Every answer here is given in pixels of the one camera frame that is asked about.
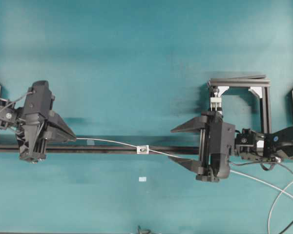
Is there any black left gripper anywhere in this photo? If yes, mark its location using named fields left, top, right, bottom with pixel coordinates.
left=16, top=80, right=76, bottom=163

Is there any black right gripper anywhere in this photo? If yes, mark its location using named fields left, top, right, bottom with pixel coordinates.
left=168, top=111, right=235, bottom=182

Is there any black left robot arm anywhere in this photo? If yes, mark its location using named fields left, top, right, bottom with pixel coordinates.
left=0, top=80, right=77, bottom=163

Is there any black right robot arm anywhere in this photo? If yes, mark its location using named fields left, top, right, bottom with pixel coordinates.
left=169, top=111, right=293, bottom=182

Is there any silver metal fitting block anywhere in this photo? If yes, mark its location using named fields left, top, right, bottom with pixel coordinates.
left=136, top=145, right=149, bottom=155

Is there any small white label tag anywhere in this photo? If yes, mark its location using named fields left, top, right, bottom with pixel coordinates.
left=139, top=176, right=147, bottom=182

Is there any white wire holder clip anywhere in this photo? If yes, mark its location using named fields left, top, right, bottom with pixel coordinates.
left=209, top=88, right=222, bottom=114

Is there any long black aluminium rail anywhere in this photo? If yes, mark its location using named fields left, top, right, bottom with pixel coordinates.
left=0, top=143, right=203, bottom=155

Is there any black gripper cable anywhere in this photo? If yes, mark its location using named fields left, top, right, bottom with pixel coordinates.
left=228, top=159, right=293, bottom=175

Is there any black aluminium frame stand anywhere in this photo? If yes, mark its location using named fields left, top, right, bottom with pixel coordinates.
left=208, top=75, right=272, bottom=134

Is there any black cable lower right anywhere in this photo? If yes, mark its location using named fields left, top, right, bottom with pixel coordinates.
left=280, top=211, right=293, bottom=234

